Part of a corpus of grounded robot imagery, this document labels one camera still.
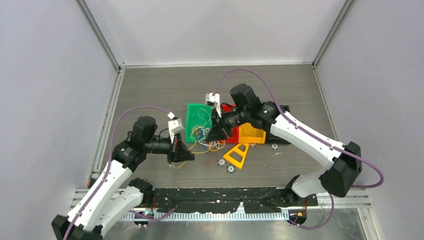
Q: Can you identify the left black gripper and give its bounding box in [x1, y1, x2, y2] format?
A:
[144, 130, 195, 164]

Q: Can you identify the poker chip near black bin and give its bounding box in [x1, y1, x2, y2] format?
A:
[270, 143, 279, 151]

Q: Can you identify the black plastic bin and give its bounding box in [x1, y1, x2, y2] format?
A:
[265, 105, 291, 145]

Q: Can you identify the yellow triangular plastic bracket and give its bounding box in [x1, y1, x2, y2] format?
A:
[223, 143, 250, 170]

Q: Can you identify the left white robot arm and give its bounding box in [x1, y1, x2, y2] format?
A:
[51, 116, 195, 240]

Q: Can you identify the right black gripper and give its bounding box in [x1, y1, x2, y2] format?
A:
[206, 106, 250, 143]

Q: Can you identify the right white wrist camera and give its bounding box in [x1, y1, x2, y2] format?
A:
[204, 92, 222, 117]

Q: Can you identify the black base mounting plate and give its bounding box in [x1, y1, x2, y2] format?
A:
[138, 187, 318, 214]

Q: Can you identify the poker chip bottom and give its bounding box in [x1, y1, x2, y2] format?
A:
[226, 165, 236, 173]

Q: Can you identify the multicolour cable bundle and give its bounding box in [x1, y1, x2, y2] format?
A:
[170, 107, 228, 170]

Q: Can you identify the green plastic bin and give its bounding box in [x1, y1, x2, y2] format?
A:
[185, 103, 213, 143]

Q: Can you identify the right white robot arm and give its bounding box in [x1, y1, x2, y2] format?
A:
[205, 83, 362, 205]

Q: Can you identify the slotted aluminium rail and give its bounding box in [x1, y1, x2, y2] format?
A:
[119, 211, 299, 222]

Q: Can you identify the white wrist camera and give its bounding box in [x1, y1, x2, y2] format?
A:
[167, 111, 185, 143]
[204, 92, 222, 117]

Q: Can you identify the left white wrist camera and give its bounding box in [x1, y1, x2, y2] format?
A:
[167, 111, 185, 143]

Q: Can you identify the red plastic bin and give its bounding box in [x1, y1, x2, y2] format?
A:
[221, 102, 240, 144]

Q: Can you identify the yellow plastic bin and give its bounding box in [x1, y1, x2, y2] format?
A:
[238, 123, 267, 144]

